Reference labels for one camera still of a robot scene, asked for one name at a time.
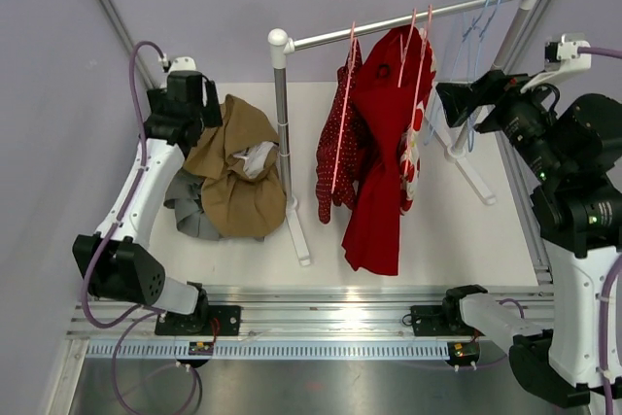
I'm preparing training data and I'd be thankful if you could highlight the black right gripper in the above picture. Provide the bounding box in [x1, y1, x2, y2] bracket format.
[436, 67, 566, 181]

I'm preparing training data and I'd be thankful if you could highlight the grey pleated skirt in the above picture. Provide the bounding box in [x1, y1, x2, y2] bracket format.
[163, 169, 222, 241]

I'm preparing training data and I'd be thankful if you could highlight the tan skirt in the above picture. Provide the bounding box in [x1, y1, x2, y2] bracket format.
[184, 94, 287, 238]

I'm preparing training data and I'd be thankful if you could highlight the light blue wire hanger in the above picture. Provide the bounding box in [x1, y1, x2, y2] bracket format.
[466, 0, 501, 153]

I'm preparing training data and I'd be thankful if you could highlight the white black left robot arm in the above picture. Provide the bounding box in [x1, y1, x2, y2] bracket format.
[72, 56, 223, 334]

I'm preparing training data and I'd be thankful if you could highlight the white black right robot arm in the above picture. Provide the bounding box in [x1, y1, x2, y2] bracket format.
[436, 70, 621, 413]

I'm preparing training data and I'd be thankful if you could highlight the red skirt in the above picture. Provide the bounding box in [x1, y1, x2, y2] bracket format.
[342, 26, 432, 276]

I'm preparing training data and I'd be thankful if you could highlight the pink hanger middle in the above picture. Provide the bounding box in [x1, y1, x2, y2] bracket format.
[397, 9, 417, 87]

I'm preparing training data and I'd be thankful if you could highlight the pink hanger left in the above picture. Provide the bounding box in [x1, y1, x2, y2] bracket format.
[330, 21, 358, 194]

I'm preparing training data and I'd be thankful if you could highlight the red white floral garment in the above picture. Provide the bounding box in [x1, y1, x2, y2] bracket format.
[397, 59, 438, 215]

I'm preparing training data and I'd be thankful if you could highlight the silver clothes rack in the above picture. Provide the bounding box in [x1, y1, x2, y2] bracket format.
[267, 0, 548, 267]

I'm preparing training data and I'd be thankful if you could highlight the red polka dot garment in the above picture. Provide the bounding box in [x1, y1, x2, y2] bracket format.
[315, 45, 364, 224]

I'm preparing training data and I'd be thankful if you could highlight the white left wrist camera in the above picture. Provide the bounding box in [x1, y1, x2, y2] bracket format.
[158, 56, 197, 73]

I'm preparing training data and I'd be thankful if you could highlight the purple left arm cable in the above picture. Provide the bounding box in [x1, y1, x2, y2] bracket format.
[80, 40, 203, 411]

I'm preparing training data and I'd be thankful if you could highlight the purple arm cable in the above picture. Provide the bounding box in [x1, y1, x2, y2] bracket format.
[80, 40, 203, 411]
[495, 45, 622, 415]

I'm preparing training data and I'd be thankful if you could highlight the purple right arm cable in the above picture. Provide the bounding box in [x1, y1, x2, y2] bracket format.
[495, 45, 622, 415]

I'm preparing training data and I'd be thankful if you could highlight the aluminium mounting rail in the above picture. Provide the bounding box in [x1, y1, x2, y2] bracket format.
[65, 283, 555, 341]

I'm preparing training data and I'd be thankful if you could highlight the white slotted cable duct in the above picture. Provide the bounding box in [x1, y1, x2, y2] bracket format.
[86, 339, 449, 361]

